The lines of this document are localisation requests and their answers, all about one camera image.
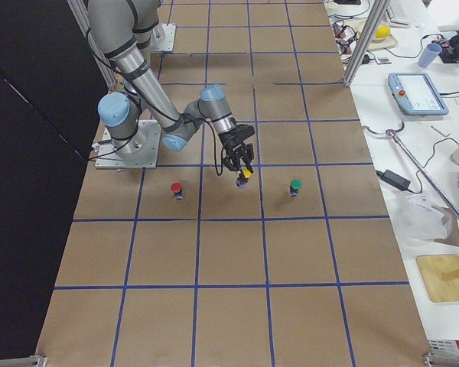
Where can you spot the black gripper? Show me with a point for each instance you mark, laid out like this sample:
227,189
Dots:
229,140

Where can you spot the yellow push button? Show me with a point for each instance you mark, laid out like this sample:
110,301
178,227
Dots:
243,177

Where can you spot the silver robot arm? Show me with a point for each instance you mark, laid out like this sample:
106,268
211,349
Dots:
122,30

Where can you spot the green push button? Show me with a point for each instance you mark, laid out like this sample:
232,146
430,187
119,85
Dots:
294,187

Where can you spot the red push button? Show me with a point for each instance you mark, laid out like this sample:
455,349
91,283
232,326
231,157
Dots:
177,190

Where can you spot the metal cane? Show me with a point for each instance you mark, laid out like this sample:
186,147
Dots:
393,134

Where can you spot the black power adapter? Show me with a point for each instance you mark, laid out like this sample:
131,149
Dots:
394,179

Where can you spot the beige tray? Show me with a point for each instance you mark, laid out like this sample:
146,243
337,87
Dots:
358,24

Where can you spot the clear plastic bag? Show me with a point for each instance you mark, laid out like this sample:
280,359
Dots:
415,216

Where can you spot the blue teach pendant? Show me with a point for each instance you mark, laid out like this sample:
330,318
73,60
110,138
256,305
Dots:
416,94

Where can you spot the yellow lemon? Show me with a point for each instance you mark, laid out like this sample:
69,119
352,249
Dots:
382,32

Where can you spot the light blue cup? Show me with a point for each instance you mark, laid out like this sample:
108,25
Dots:
429,54

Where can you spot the wooden cutting board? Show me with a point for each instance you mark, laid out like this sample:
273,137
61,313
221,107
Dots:
440,275

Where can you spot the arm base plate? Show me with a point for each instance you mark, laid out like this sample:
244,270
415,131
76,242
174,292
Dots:
140,152
162,38

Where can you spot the aluminium frame post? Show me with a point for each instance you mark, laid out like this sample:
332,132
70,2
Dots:
366,35

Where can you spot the right bottom aluminium bracket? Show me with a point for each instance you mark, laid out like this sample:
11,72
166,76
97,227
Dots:
433,360

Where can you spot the aluminium bracket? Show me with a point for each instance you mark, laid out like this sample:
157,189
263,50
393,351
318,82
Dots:
433,360
31,361

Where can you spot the left bottom aluminium bracket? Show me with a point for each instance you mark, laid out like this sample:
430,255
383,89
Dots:
31,361

